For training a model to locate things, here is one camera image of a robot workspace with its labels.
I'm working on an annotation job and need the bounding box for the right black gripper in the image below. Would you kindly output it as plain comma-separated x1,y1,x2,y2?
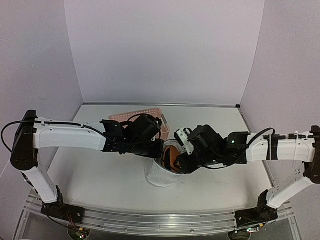
174,150,222,175

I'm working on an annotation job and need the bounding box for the pink plastic basket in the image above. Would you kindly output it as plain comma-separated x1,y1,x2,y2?
108,108,170,141

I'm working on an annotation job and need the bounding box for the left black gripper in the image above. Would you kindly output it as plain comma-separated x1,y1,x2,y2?
128,139,165,160

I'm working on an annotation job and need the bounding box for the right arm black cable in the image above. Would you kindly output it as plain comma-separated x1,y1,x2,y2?
246,127,276,148

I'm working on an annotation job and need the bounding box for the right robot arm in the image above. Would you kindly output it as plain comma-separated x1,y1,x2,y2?
174,125,320,222

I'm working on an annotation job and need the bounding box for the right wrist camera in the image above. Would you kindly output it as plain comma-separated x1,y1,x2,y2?
173,127,194,155

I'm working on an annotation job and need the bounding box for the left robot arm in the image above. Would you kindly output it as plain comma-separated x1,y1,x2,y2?
10,110,164,219

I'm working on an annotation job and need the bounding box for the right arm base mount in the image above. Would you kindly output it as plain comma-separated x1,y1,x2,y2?
234,190,278,229

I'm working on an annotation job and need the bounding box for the orange black bra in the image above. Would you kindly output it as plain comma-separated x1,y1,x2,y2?
161,145,181,173

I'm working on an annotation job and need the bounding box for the white mesh laundry bag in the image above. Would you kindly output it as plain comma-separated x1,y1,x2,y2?
144,139,186,188

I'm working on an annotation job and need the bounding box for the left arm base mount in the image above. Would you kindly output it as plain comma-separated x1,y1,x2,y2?
41,186,85,224

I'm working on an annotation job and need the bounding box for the aluminium front rail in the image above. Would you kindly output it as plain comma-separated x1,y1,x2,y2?
12,200,302,240

